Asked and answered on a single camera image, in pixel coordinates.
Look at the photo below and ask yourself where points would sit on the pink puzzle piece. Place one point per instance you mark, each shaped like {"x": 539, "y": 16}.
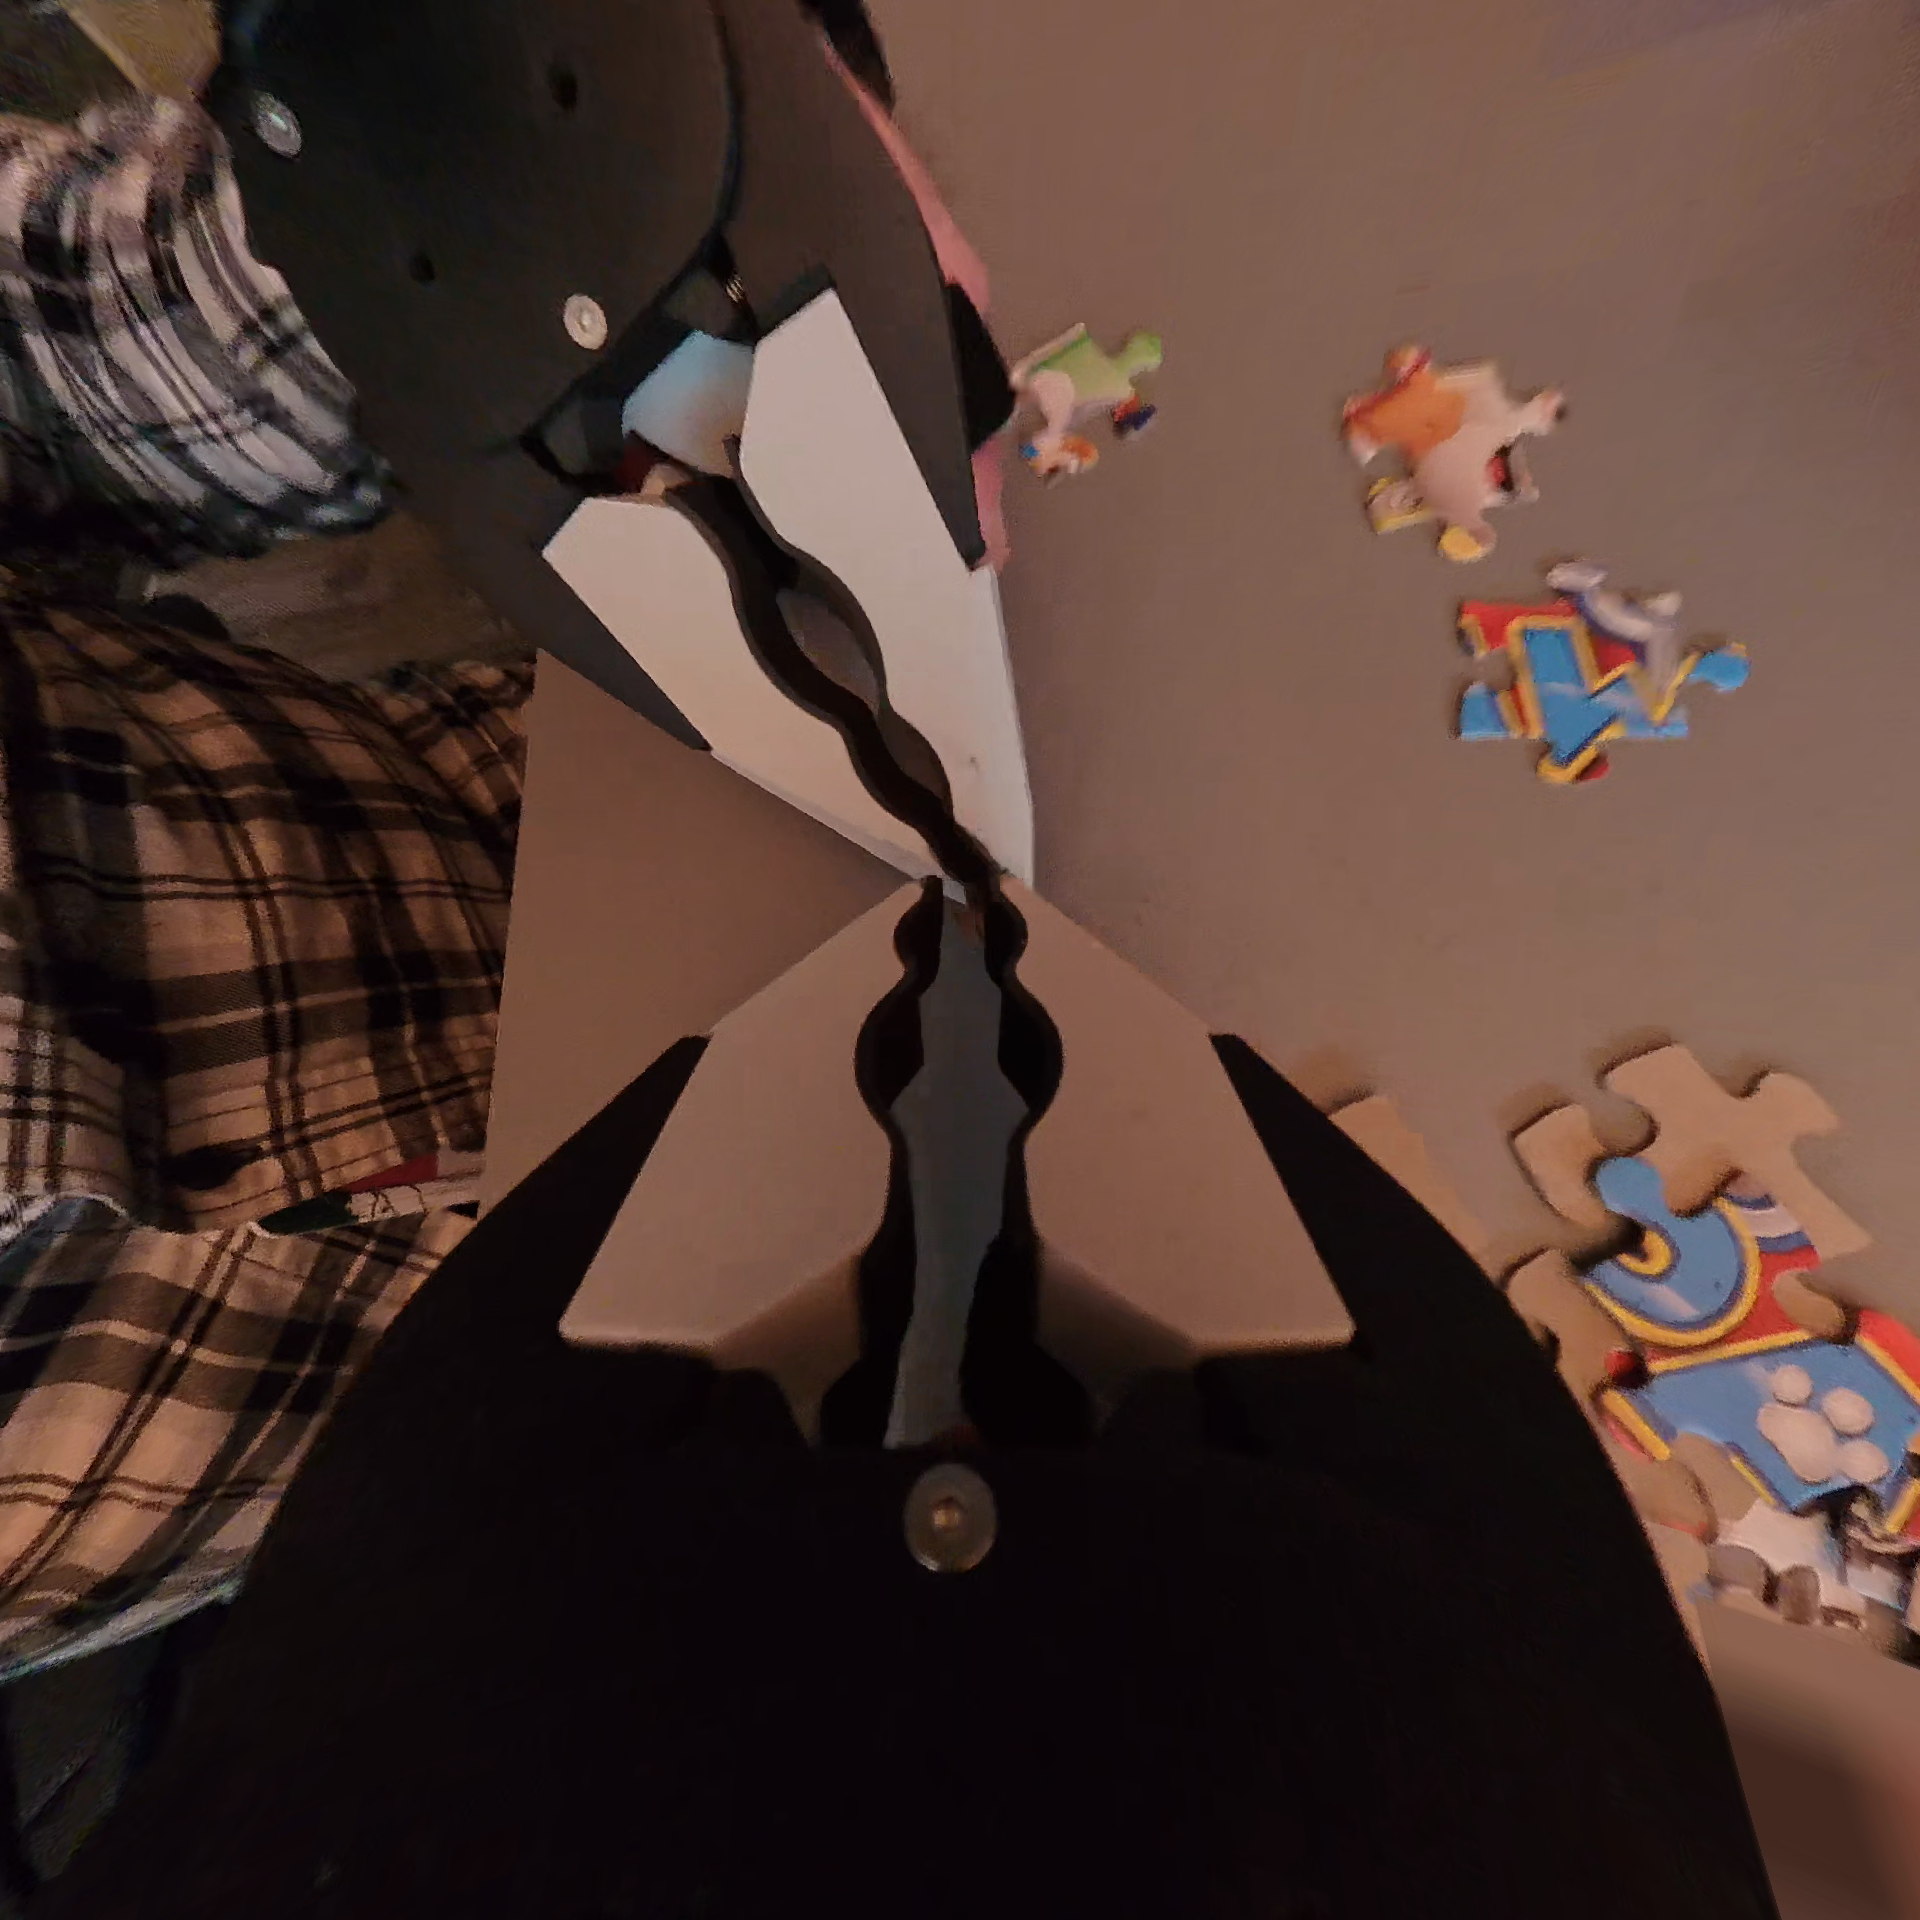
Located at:
{"x": 947, "y": 240}

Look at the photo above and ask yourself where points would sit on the orange white puzzle piece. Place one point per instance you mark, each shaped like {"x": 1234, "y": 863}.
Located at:
{"x": 1464, "y": 449}

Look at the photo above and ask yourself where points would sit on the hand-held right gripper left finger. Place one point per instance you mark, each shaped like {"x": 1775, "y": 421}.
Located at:
{"x": 734, "y": 1183}

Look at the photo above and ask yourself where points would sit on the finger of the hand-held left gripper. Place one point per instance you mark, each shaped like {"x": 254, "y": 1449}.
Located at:
{"x": 677, "y": 614}
{"x": 901, "y": 495}

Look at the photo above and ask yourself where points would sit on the blue paw print puzzle piece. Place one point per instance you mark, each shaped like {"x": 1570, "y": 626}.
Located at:
{"x": 1713, "y": 1388}

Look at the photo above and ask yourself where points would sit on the green white puzzle piece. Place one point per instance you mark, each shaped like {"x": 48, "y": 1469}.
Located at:
{"x": 1086, "y": 392}

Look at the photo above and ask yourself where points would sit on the red blue yellow puzzle piece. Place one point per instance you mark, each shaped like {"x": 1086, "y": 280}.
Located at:
{"x": 1576, "y": 690}

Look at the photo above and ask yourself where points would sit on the person's plaid shirt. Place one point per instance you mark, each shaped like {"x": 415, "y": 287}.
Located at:
{"x": 224, "y": 974}

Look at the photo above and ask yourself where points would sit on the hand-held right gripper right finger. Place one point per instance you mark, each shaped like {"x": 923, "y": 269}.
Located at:
{"x": 1184, "y": 1183}

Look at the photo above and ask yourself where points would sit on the pile of puzzle pieces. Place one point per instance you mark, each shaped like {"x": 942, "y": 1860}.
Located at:
{"x": 1725, "y": 1110}

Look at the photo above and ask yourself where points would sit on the person's left forearm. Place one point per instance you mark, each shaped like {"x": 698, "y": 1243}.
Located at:
{"x": 151, "y": 330}

